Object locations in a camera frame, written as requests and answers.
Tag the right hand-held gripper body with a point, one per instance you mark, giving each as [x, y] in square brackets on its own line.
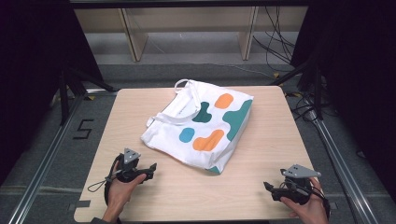
[297, 189]

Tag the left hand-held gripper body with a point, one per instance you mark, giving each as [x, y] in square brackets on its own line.
[130, 169]

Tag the white tote bag coloured blobs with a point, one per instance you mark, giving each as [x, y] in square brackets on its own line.
[174, 140]

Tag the person's right hand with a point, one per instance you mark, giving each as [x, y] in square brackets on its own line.
[311, 211]

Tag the person's left hand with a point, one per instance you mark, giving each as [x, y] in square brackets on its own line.
[120, 196]

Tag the yellow tape piece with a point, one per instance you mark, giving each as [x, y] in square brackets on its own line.
[276, 75]
[296, 94]
[91, 98]

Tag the black metal stand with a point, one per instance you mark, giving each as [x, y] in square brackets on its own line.
[64, 96]
[317, 93]

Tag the black curtain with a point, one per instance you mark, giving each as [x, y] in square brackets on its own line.
[361, 77]
[28, 77]

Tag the light wooden desk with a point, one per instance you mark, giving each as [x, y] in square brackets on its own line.
[137, 37]

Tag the aluminium floor rail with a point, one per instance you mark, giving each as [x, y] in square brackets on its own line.
[339, 161]
[46, 155]

